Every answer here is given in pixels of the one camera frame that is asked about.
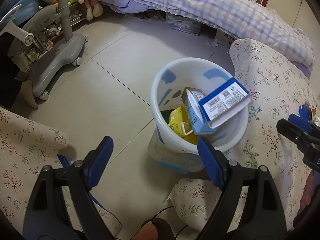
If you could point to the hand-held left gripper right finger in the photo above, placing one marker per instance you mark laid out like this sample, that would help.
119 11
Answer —
211 160

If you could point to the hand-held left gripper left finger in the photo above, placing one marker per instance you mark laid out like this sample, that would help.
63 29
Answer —
100 160

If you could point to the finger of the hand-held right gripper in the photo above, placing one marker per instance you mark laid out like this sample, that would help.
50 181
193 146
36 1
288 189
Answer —
303 111
300 123

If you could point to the white plastic waste bin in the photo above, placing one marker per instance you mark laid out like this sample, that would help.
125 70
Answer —
232 130

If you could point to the light blue carton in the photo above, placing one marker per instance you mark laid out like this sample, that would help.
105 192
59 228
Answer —
197 122

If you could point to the yellow paper bowl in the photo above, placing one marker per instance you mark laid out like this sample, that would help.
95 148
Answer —
177 120

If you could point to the blue and white box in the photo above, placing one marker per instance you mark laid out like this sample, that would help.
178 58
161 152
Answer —
222 102

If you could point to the person's left hand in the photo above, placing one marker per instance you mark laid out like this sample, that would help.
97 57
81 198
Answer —
146 232

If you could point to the clear plastic storage box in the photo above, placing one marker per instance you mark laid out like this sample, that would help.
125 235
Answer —
175 160

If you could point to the floral tablecloth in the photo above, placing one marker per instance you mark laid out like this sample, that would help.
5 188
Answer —
270 92
25 142

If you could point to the grey office chair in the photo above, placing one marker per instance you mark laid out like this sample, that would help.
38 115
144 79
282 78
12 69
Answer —
57 60

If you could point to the white door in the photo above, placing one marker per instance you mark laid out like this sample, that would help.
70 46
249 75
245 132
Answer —
285 0

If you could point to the grey under-bed storage box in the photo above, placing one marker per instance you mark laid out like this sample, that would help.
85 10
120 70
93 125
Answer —
185 25

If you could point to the plaid blanket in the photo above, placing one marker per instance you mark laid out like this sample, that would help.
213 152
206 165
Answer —
212 5

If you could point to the low wooden shelf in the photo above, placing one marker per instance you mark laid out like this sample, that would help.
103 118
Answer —
75 17

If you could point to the blue jacket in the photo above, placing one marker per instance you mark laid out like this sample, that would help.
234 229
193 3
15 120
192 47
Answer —
22 0

